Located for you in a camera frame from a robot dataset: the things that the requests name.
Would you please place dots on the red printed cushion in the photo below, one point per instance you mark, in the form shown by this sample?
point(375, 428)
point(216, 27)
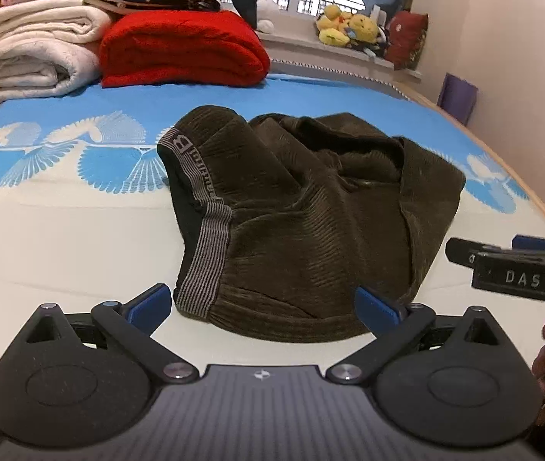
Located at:
point(406, 38)

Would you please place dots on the wooden bed frame rim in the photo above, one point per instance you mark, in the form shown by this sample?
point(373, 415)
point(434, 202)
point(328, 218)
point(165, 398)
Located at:
point(507, 163)

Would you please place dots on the black balcony railing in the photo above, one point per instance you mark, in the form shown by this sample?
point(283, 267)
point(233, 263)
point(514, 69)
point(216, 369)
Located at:
point(320, 2)

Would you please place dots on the purple mat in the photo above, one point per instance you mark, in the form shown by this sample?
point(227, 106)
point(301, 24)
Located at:
point(457, 98)

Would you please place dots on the dark plush toy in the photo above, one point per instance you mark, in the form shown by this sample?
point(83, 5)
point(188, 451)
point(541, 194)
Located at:
point(373, 45)

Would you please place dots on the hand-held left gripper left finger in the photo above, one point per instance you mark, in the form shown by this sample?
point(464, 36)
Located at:
point(150, 309)

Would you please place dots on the red folded blanket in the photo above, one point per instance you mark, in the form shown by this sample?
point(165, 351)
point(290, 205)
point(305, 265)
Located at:
point(181, 48)

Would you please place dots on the window sill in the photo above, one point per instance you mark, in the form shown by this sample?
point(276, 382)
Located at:
point(301, 50)

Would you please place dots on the yellow plush with blue trim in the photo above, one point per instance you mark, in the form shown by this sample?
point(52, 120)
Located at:
point(363, 26)

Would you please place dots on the white seal plush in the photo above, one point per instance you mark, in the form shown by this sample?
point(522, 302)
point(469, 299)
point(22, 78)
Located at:
point(266, 14)

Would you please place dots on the cream folded blanket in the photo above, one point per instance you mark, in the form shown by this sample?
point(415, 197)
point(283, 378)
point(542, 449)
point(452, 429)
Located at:
point(37, 48)

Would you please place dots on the yellow duck plush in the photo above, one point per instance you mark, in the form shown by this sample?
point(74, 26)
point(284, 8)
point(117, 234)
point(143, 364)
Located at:
point(332, 24)

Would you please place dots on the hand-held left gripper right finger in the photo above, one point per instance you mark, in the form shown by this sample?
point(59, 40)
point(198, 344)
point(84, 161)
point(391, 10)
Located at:
point(378, 312)

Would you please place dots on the blue and white bed sheet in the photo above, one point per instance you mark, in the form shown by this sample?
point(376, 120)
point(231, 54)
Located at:
point(85, 211)

